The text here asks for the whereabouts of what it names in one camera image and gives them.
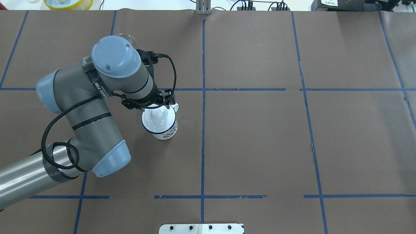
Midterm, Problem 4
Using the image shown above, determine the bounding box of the aluminium frame post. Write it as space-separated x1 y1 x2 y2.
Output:
194 0 212 15

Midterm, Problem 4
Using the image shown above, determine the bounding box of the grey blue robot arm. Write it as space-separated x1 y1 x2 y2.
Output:
1 34 177 210

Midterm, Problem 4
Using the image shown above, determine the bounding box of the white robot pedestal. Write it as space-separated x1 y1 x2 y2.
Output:
159 223 245 234

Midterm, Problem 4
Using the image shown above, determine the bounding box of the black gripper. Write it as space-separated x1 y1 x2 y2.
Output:
121 88 174 111

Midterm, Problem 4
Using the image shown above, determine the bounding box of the white enamel cup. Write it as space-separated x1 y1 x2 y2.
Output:
141 103 179 140

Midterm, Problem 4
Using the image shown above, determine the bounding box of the yellow tape roll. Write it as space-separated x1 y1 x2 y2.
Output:
43 0 94 11

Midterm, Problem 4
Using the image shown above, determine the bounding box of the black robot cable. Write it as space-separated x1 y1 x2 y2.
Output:
41 54 177 170

